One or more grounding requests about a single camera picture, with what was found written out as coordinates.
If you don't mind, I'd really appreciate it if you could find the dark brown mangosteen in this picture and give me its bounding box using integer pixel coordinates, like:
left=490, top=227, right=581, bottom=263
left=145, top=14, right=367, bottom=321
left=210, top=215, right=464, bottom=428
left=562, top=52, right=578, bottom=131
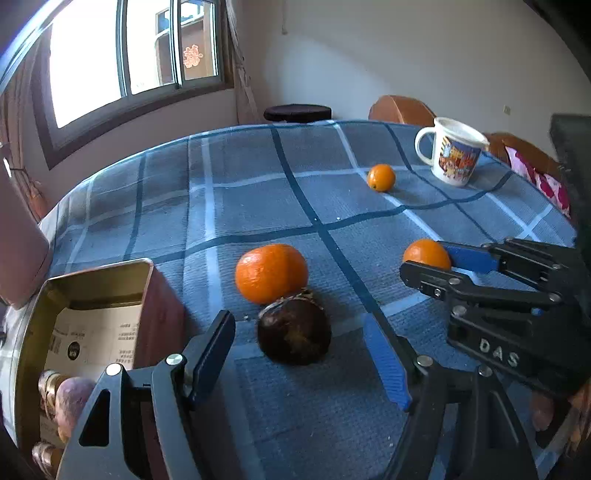
left=256, top=288, right=332, bottom=366

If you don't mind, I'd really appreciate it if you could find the medium orange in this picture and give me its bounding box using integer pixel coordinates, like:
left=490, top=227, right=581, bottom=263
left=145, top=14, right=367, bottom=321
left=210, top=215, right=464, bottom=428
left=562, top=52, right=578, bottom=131
left=403, top=238, right=452, bottom=270

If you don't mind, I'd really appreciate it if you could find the white printed mug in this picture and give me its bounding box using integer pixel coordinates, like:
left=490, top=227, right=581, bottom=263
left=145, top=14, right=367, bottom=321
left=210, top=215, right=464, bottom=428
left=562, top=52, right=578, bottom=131
left=415, top=117, right=490, bottom=187

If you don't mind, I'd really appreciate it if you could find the purple passion fruit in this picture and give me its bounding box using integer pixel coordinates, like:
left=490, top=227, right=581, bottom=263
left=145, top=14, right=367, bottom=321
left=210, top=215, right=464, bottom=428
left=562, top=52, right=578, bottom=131
left=54, top=377, right=95, bottom=443

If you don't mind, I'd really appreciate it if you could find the tan longan fruit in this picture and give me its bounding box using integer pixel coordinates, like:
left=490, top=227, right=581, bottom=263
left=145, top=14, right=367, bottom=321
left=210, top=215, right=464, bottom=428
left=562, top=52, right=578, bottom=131
left=32, top=442, right=64, bottom=479
left=37, top=369, right=69, bottom=420

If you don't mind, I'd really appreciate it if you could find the blue plaid tablecloth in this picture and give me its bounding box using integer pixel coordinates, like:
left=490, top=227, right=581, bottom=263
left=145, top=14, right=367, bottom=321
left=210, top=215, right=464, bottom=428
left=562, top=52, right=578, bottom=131
left=50, top=121, right=575, bottom=479

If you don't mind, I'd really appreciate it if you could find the brown leather sofa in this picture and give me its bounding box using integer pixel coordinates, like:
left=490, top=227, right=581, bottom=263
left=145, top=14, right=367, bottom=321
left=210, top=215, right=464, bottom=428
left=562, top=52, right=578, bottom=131
left=485, top=132, right=561, bottom=180

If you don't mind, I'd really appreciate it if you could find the small far orange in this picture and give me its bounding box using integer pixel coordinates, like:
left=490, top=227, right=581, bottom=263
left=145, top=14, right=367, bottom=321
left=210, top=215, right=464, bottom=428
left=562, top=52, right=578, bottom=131
left=367, top=164, right=396, bottom=193

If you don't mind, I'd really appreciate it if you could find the pink white cloth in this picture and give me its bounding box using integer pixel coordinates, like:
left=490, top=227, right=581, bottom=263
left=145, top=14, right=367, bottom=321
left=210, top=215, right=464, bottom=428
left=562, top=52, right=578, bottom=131
left=505, top=146, right=571, bottom=218

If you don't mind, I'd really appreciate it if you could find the large orange mandarin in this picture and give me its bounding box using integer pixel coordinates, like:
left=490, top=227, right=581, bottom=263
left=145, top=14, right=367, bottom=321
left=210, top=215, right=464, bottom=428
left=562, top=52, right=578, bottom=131
left=235, top=244, right=308, bottom=305

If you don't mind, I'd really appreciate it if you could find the red gold tin box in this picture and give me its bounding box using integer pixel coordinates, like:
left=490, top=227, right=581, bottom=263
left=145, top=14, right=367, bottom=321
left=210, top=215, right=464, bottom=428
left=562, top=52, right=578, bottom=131
left=14, top=259, right=184, bottom=453

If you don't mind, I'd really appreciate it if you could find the window with dark frame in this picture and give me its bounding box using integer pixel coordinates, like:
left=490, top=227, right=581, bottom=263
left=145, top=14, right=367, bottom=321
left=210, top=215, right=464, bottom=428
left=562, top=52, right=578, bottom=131
left=31, top=0, right=233, bottom=169

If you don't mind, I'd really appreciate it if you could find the pink curtain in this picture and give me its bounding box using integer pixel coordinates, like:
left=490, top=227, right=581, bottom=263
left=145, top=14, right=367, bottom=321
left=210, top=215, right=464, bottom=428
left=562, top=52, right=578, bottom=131
left=1, top=40, right=52, bottom=309

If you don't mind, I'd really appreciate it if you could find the dark round stool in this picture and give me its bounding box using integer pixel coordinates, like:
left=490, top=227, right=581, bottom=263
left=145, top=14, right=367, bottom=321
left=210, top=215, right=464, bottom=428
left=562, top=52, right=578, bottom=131
left=263, top=104, right=332, bottom=124

